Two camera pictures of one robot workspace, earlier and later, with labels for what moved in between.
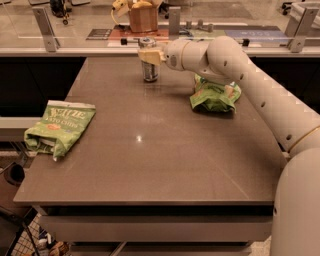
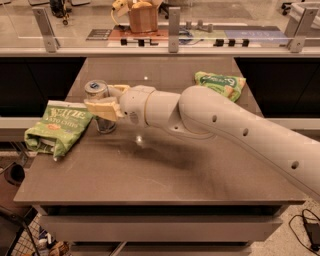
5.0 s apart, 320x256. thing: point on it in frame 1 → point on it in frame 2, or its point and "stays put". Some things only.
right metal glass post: [303, 28] stays put
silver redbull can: [151, 71] → [99, 89]
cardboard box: [143, 19] stays put
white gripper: [173, 54] → [134, 104]
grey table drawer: [218, 228] stays put
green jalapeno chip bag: [62, 122] stays put
